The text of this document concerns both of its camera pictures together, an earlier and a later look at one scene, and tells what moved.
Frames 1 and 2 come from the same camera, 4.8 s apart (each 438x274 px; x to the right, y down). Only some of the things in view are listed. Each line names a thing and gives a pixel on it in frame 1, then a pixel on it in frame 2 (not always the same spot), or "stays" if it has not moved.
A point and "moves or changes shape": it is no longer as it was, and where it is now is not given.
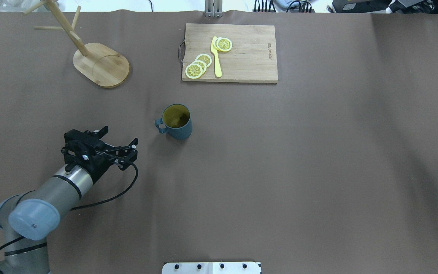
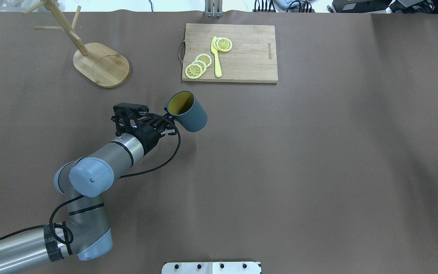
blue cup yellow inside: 176,121 moves or changes shape
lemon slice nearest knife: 205,58 stays
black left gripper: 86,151 -> 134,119
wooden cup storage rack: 102,65 stays
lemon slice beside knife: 215,43 stays
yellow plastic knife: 214,50 stays
